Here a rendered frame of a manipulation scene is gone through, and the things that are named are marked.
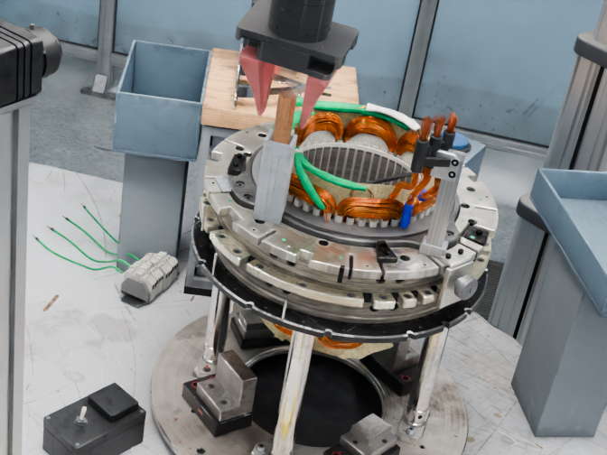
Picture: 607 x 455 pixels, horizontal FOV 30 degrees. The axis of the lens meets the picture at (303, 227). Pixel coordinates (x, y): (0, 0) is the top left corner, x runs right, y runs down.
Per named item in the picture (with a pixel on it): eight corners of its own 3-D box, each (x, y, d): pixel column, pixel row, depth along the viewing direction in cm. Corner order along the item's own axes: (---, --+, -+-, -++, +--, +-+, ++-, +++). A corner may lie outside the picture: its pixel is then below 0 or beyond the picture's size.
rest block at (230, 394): (228, 383, 134) (233, 348, 131) (252, 412, 130) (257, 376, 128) (195, 392, 132) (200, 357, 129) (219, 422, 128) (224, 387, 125)
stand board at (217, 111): (200, 125, 141) (202, 107, 140) (210, 63, 157) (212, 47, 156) (359, 145, 143) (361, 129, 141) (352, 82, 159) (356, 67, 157)
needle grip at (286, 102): (274, 153, 110) (282, 97, 107) (269, 144, 112) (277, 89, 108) (289, 153, 111) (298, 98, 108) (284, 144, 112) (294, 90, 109)
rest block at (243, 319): (283, 335, 144) (285, 321, 143) (243, 339, 142) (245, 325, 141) (273, 316, 148) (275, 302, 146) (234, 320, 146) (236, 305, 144)
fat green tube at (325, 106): (279, 112, 125) (282, 96, 124) (284, 97, 128) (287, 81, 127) (410, 138, 124) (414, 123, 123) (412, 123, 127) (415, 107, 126)
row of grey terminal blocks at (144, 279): (143, 311, 150) (145, 285, 148) (113, 298, 152) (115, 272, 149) (182, 277, 158) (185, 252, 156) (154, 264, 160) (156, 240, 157)
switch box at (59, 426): (41, 448, 126) (42, 410, 123) (110, 413, 133) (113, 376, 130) (74, 479, 123) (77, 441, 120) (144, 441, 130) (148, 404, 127)
